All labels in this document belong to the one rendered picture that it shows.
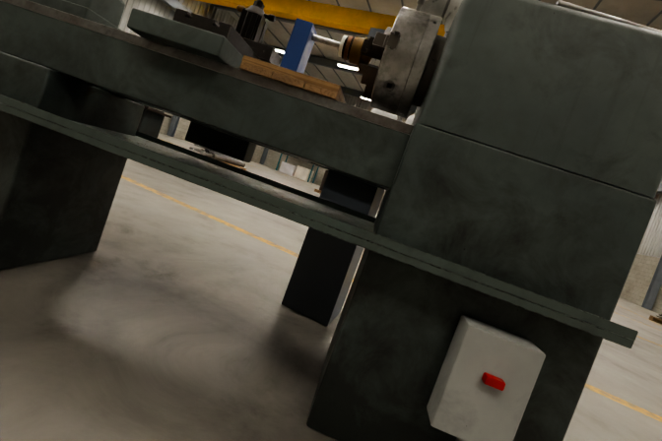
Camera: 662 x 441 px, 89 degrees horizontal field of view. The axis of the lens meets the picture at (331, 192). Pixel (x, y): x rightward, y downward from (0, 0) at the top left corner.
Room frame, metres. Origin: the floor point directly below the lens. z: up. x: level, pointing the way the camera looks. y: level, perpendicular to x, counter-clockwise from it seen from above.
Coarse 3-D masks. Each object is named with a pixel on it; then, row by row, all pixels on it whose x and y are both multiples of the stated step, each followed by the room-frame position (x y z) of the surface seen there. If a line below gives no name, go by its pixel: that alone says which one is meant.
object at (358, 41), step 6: (348, 36) 1.11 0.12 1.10; (354, 36) 1.13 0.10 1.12; (348, 42) 1.10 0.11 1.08; (354, 42) 1.09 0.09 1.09; (360, 42) 1.09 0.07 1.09; (348, 48) 1.10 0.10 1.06; (354, 48) 1.10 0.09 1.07; (360, 48) 1.09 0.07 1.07; (342, 54) 1.12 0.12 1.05; (348, 54) 1.12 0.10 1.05; (354, 54) 1.10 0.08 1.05; (360, 54) 1.09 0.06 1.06; (354, 60) 1.12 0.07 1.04; (360, 60) 1.12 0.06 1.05; (366, 60) 1.11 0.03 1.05
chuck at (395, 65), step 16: (400, 16) 0.98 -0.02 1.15; (416, 16) 0.99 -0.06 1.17; (400, 32) 0.96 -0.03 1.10; (416, 32) 0.96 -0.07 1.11; (384, 48) 0.97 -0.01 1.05; (400, 48) 0.96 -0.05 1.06; (416, 48) 0.96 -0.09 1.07; (384, 64) 0.98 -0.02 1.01; (400, 64) 0.97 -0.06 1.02; (384, 80) 1.00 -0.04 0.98; (400, 80) 0.99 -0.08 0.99; (384, 96) 1.04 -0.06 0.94; (400, 96) 1.02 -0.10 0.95
